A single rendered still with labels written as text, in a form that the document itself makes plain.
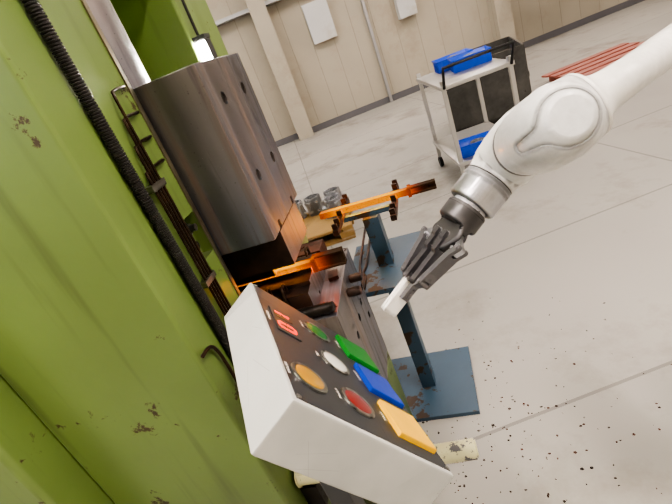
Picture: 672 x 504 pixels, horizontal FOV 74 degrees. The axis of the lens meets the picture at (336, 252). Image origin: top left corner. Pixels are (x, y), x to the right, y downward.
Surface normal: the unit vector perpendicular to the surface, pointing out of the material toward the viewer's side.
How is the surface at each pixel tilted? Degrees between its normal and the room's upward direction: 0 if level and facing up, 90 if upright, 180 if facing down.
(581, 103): 70
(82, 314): 90
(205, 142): 90
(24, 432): 90
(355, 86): 90
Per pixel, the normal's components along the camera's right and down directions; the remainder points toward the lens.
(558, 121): -0.18, 0.10
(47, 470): 0.94, -0.26
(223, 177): -0.09, 0.47
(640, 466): -0.34, -0.84
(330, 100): 0.14, 0.39
